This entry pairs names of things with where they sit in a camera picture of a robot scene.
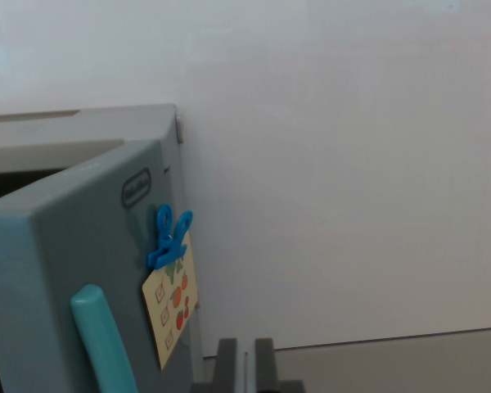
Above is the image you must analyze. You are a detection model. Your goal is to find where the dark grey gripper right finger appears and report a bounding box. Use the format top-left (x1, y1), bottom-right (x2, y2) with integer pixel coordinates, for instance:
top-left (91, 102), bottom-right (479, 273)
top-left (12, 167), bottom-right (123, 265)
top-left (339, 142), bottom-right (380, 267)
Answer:
top-left (245, 337), bottom-right (281, 393)

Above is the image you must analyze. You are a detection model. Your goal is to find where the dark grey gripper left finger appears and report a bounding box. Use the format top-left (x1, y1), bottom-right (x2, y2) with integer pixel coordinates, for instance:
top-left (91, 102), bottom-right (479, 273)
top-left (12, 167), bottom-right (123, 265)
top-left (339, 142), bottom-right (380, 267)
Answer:
top-left (211, 337), bottom-right (247, 393)

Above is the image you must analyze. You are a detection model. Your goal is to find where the grey toy fridge body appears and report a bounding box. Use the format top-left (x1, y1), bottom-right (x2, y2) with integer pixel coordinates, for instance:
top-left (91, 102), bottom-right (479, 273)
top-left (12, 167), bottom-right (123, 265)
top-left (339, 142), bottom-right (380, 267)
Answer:
top-left (0, 103), bottom-right (205, 393)

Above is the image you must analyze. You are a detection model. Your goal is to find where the cream shopping list card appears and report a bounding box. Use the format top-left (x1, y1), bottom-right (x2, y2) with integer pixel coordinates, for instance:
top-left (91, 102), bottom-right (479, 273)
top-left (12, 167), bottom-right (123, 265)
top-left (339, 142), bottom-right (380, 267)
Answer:
top-left (141, 232), bottom-right (200, 372)

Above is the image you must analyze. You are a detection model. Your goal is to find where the blue plastic clip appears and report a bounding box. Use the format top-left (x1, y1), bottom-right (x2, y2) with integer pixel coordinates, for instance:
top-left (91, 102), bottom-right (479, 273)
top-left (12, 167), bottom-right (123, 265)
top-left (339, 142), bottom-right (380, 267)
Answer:
top-left (146, 203), bottom-right (195, 271)

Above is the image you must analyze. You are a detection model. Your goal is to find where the teal plastic door handle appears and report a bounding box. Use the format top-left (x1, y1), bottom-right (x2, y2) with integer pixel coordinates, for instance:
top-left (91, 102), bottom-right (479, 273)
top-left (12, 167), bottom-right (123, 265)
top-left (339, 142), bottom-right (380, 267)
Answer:
top-left (70, 283), bottom-right (140, 393)

